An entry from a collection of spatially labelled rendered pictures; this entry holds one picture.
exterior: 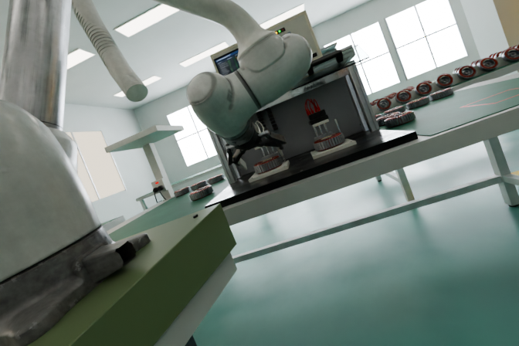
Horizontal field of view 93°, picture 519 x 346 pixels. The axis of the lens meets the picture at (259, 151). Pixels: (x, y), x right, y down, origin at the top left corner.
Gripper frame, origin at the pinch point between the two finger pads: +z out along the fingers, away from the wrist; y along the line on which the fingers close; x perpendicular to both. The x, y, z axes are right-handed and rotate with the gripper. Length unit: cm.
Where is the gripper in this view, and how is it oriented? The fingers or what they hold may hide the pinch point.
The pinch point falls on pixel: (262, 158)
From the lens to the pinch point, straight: 85.5
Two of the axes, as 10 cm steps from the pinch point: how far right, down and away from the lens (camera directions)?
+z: 3.1, 3.8, 8.7
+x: -2.4, -8.5, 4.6
